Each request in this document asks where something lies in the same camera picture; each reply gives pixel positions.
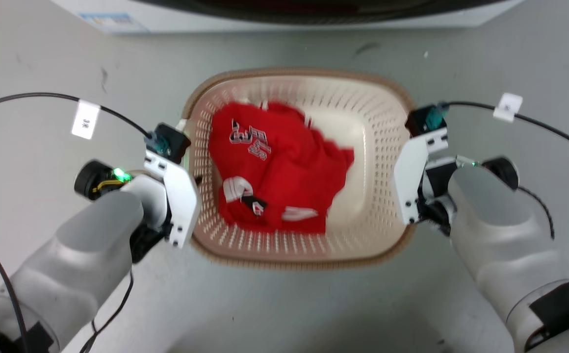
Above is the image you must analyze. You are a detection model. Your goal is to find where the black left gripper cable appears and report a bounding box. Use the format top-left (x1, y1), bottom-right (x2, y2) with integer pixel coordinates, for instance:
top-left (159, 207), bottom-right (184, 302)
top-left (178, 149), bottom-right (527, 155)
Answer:
top-left (0, 92), bottom-right (154, 139)

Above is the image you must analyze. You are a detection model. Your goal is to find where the dark washing machine door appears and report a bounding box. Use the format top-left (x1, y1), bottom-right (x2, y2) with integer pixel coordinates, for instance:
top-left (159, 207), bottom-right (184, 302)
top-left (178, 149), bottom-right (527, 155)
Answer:
top-left (135, 0), bottom-right (513, 25)

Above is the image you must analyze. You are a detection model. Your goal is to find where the blue white machine label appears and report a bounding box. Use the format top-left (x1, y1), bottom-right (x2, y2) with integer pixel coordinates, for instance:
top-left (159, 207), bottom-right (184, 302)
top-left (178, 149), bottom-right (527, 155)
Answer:
top-left (79, 13), bottom-right (136, 33)

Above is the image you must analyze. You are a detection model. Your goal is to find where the white printed cable tag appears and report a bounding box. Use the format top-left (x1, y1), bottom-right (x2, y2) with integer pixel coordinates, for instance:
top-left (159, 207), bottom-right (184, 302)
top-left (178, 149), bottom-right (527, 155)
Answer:
top-left (71, 100), bottom-right (102, 140)
top-left (492, 92), bottom-right (524, 123)

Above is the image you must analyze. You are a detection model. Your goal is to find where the red printed garment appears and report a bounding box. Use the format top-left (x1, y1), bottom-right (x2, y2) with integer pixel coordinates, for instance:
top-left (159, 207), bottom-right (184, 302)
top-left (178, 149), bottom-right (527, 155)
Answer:
top-left (208, 101), bottom-right (355, 235)

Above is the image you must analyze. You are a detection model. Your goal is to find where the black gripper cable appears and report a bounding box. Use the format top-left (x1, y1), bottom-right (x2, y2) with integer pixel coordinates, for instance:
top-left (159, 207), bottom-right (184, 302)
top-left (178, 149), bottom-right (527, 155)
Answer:
top-left (0, 92), bottom-right (154, 139)
top-left (442, 101), bottom-right (569, 163)

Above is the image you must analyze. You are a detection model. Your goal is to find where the beige plastic laundry basket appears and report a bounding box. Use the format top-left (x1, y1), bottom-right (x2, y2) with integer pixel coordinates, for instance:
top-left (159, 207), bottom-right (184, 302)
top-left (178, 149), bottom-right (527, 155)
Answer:
top-left (181, 68), bottom-right (418, 271)

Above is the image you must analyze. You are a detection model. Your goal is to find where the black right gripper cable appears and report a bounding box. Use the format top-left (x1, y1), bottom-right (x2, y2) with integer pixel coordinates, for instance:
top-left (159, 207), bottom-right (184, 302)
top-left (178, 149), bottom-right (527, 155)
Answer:
top-left (442, 101), bottom-right (569, 163)

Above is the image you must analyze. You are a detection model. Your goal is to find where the white washing machine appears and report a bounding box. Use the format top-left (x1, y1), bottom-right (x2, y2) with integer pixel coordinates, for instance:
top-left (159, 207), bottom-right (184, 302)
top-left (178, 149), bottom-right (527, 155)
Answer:
top-left (51, 0), bottom-right (526, 34)

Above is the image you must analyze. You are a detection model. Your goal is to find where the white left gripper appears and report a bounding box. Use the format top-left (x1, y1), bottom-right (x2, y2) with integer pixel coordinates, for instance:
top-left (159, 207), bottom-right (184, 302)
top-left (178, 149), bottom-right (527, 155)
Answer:
top-left (131, 150), bottom-right (204, 264)

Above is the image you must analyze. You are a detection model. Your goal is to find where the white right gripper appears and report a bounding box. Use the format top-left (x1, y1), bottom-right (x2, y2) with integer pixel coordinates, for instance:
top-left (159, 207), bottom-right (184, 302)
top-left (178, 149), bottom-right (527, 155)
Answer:
top-left (393, 128), bottom-right (457, 236)

